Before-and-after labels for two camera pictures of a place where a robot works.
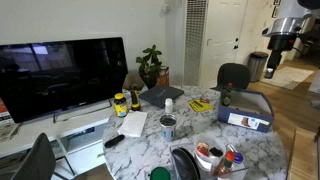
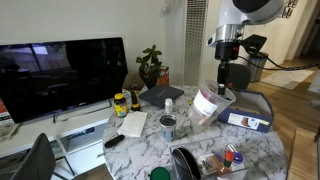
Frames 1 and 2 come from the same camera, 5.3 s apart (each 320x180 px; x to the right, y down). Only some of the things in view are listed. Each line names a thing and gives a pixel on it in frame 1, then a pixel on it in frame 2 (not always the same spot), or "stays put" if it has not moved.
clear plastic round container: [209, 150] -> [207, 103]
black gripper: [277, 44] -> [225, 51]
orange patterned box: [163, 79] stays put
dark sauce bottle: [135, 100] stays put
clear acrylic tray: [207, 161] stays put
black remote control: [114, 140] stays put
